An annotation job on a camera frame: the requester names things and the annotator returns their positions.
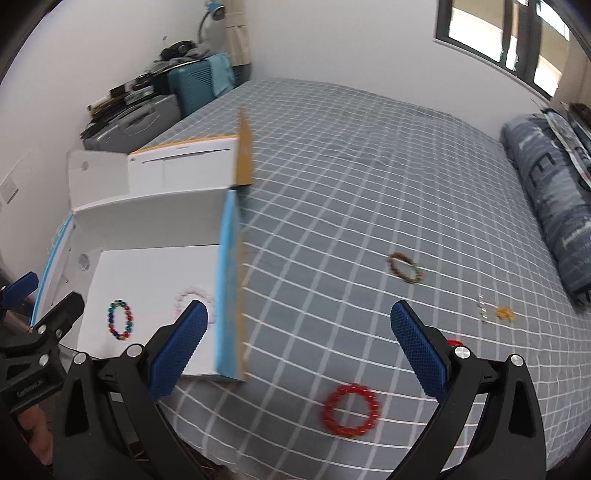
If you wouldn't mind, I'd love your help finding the brown wooden bead bracelet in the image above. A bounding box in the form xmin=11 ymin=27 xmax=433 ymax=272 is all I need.
xmin=386 ymin=252 xmax=426 ymax=285

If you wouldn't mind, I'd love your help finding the red bead bracelet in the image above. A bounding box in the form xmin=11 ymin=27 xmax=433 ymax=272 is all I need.
xmin=321 ymin=383 xmax=382 ymax=439

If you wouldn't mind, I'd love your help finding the left hand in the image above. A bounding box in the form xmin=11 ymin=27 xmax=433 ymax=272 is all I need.
xmin=18 ymin=405 xmax=53 ymax=466

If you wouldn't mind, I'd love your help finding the open white blue cardboard box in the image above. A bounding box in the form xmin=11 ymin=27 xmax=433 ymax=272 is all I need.
xmin=32 ymin=117 xmax=252 ymax=381

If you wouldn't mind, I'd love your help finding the grey checked bed sheet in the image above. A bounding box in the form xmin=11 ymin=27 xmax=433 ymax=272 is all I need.
xmin=159 ymin=79 xmax=590 ymax=479

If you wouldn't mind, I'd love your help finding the grey hard suitcase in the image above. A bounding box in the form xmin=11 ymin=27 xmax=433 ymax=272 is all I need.
xmin=81 ymin=94 xmax=181 ymax=154

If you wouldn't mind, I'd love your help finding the blue grey striped pillow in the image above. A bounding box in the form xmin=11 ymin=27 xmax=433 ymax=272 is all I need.
xmin=501 ymin=112 xmax=590 ymax=306

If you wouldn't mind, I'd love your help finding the patterned folded blanket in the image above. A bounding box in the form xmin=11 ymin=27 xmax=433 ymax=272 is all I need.
xmin=542 ymin=108 xmax=590 ymax=191

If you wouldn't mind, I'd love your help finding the teal suitcase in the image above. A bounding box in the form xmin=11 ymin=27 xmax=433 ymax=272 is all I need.
xmin=166 ymin=53 xmax=235 ymax=117

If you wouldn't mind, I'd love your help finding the beige curtain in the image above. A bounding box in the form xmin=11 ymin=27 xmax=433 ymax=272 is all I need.
xmin=224 ymin=0 xmax=252 ymax=67

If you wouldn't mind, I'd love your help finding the dark framed window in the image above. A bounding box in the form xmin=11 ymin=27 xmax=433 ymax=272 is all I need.
xmin=435 ymin=0 xmax=575 ymax=99

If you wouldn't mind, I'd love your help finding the blue desk lamp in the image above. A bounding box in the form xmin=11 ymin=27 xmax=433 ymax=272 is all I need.
xmin=197 ymin=0 xmax=225 ymax=44

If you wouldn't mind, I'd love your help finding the multicolour bead bracelet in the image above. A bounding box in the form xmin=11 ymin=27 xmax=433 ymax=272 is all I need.
xmin=107 ymin=299 xmax=136 ymax=342

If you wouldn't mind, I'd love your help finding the pink white bead bracelet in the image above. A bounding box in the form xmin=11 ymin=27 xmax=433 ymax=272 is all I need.
xmin=173 ymin=285 xmax=218 ymax=327

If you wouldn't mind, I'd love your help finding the white wall socket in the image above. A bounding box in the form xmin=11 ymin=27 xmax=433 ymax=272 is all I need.
xmin=0 ymin=176 xmax=19 ymax=204

